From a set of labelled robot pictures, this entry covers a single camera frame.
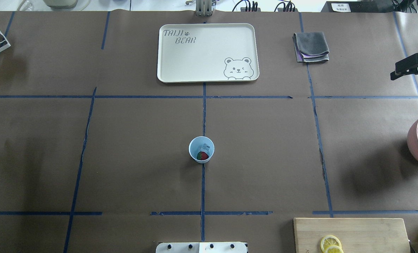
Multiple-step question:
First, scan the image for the clear ice cube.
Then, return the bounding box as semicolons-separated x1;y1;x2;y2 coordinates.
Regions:
199;143;211;155

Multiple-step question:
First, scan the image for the red strawberry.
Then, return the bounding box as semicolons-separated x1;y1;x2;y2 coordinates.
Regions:
196;151;209;161

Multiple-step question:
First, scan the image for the light blue plastic cup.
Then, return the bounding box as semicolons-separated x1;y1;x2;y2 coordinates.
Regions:
188;136;215;164

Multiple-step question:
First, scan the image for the grey folded cloth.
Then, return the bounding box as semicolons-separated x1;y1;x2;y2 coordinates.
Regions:
292;32;329;64

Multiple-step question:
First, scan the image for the bamboo cutting board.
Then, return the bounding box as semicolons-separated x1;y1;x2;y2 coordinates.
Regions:
293;218;410;253

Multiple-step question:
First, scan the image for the lemon slices row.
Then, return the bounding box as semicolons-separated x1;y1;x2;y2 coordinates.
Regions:
320;234;344;253

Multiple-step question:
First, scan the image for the cream bear serving tray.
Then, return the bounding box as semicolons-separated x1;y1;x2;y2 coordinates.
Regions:
157;24;260;83

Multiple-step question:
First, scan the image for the aluminium frame post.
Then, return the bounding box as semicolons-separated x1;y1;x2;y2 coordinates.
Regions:
194;0;213;17

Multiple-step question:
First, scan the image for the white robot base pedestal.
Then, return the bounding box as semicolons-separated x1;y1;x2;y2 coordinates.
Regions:
155;241;249;253

